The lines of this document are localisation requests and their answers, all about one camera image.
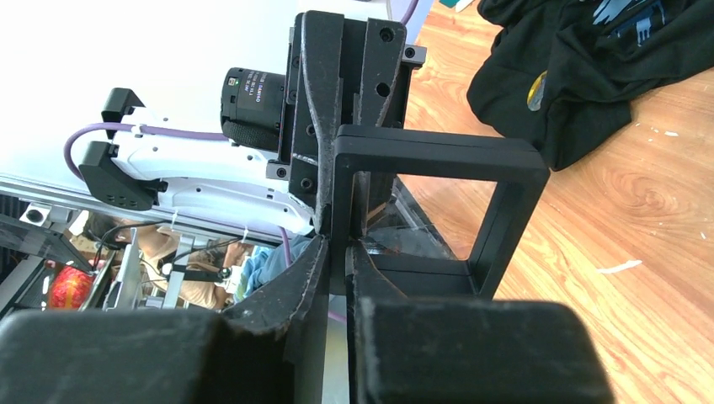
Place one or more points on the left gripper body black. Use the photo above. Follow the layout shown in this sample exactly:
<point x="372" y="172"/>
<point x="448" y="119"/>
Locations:
<point x="269" y="111"/>

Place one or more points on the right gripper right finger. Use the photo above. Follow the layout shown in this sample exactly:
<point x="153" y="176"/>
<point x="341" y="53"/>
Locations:
<point x="464" y="350"/>

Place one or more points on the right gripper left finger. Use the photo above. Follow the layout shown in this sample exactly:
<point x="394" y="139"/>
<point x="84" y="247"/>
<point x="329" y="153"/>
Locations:
<point x="267" y="349"/>

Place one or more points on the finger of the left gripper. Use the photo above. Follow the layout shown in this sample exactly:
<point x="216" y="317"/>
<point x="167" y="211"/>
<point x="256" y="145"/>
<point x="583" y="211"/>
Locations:
<point x="382" y="54"/>
<point x="321" y="43"/>

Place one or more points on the round blue yellow brooch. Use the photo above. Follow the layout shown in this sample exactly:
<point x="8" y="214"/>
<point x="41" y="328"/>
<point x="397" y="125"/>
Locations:
<point x="536" y="92"/>

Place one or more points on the black printed t-shirt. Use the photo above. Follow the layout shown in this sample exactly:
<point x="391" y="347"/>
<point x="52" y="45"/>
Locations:
<point x="599" y="56"/>

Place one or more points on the black square frame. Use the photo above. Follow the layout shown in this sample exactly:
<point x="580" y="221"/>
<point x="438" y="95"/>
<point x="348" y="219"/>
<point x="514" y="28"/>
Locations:
<point x="477" y="195"/>

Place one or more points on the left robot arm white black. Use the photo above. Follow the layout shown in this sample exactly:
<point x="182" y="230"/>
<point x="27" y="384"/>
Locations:
<point x="201" y="177"/>

